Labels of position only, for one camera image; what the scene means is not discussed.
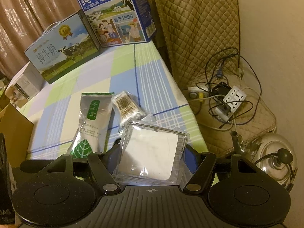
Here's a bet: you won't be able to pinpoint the white appliance box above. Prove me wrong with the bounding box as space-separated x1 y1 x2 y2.
5 62 45 108

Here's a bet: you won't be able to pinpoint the brown cardboard box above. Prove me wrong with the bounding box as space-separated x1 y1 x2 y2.
1 104 33 168

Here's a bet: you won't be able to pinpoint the clear pack white pads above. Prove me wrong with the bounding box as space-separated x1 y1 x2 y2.
112 120 189 186

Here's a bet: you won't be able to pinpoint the checkered bed sheet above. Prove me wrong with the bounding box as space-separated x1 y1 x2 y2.
10 40 210 186

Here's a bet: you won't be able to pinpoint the black cables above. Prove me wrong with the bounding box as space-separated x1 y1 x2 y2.
196 47 263 130

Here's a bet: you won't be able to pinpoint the light blue milk carton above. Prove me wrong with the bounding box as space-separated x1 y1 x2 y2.
24 10 101 84

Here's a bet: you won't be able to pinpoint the white power strip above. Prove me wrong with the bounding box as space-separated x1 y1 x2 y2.
214 85 247 122

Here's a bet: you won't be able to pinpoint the brown curtain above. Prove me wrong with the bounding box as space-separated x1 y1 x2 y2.
1 0 80 78

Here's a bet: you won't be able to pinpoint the dark blue milk carton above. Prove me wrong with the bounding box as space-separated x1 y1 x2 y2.
77 0 156 48

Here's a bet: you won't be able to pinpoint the cotton swab pack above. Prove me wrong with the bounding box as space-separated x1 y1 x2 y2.
111 91 147 131

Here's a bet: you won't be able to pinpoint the quilted beige chair cover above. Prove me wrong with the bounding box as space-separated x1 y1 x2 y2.
149 0 276 157

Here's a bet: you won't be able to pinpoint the silver green foil pouch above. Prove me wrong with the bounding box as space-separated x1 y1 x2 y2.
68 93 114 158

